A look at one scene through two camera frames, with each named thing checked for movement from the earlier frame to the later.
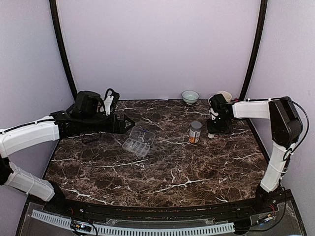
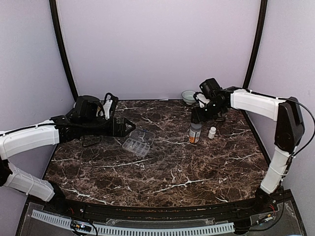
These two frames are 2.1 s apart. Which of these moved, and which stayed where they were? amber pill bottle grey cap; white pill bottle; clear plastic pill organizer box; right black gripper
Moved: right black gripper
Stayed: white pill bottle; clear plastic pill organizer box; amber pill bottle grey cap
